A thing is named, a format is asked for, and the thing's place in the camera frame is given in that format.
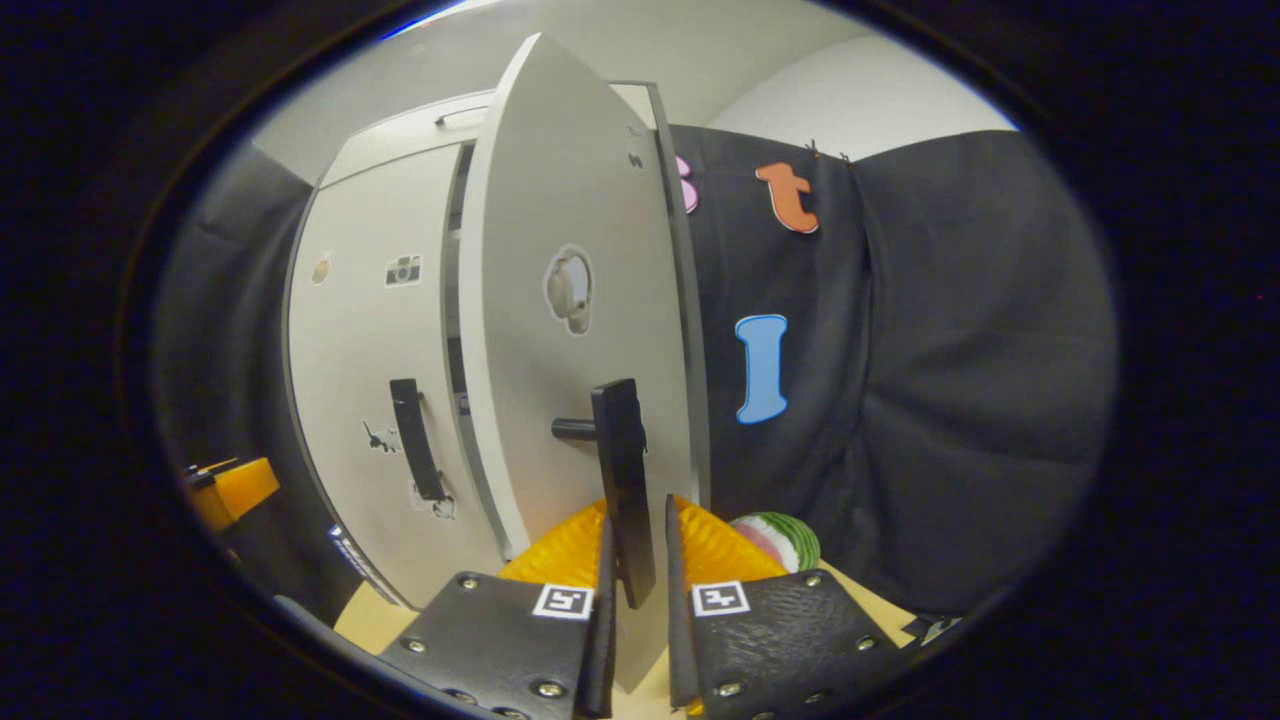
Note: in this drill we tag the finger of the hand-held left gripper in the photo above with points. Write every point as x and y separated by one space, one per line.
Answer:
245 487

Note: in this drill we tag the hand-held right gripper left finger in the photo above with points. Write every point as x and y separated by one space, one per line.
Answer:
606 650

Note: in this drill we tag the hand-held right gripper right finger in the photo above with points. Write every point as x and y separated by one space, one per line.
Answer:
680 640

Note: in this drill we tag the white cabinet door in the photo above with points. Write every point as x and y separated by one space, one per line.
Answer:
540 400
350 380

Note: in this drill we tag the white double-door shoe cabinet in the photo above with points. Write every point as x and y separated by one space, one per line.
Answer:
690 330

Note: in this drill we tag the white cabinet drawer front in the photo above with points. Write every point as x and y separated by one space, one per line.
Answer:
400 140

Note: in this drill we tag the watermelon slice toy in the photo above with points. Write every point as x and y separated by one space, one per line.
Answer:
790 540

